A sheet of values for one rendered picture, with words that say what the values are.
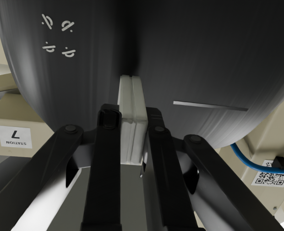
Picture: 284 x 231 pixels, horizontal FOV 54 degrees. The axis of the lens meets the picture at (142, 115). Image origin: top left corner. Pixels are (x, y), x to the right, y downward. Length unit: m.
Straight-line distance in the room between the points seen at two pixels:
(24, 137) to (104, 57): 0.70
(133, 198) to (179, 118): 2.97
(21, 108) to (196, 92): 0.72
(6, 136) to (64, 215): 2.22
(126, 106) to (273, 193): 0.57
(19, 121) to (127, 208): 2.40
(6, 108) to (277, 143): 0.72
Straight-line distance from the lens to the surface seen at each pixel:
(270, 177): 0.65
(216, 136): 0.30
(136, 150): 0.16
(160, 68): 0.21
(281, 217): 1.36
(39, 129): 0.86
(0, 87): 0.98
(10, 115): 0.88
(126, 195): 3.24
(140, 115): 0.15
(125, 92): 0.18
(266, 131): 0.56
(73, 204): 3.14
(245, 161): 0.58
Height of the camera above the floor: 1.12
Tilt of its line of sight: 35 degrees up
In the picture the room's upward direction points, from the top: 170 degrees counter-clockwise
